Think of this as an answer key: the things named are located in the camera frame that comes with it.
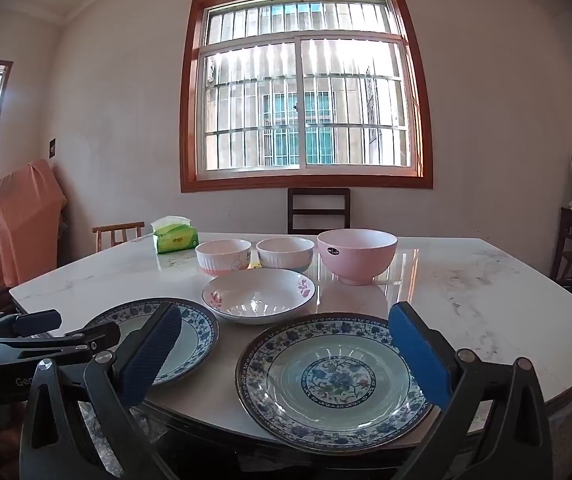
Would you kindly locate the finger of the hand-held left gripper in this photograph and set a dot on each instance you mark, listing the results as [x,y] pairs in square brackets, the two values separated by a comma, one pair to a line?
[91,336]
[41,322]

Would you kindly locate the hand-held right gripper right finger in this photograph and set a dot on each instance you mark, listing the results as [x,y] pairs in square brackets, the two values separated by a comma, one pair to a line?
[421,360]

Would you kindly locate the black wall switch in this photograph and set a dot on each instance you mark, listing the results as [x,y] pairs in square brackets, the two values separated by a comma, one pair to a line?
[52,149]

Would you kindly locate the green tissue pack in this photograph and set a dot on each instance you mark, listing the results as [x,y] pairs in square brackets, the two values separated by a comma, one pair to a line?
[176,242]

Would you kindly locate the white pink floral deep plate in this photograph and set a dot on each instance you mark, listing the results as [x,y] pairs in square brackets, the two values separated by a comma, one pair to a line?
[256,300]

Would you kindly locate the dark wooden chair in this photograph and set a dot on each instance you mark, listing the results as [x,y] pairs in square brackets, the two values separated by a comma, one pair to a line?
[318,195]

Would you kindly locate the white bowl with blue base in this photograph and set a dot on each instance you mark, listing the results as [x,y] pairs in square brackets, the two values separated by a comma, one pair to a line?
[286,259]

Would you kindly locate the large wooden framed window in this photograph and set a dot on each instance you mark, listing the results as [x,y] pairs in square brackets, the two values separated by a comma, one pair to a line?
[306,110]

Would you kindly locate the orange cloth-covered furniture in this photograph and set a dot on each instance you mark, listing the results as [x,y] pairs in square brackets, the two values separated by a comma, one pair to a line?
[21,220]

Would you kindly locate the large pink bowl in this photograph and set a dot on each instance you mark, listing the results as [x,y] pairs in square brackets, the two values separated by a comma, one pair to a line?
[356,265]

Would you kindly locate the blue patterned plate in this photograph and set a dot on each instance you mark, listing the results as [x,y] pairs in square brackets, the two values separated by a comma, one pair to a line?
[336,380]
[196,330]

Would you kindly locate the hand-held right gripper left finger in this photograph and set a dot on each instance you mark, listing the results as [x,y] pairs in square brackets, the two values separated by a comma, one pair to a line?
[151,355]

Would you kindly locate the white bowl with pink base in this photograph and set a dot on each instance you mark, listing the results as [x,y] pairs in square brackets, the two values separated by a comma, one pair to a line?
[221,260]

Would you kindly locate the light wooden chair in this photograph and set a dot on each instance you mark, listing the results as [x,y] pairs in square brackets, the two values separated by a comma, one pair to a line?
[116,227]

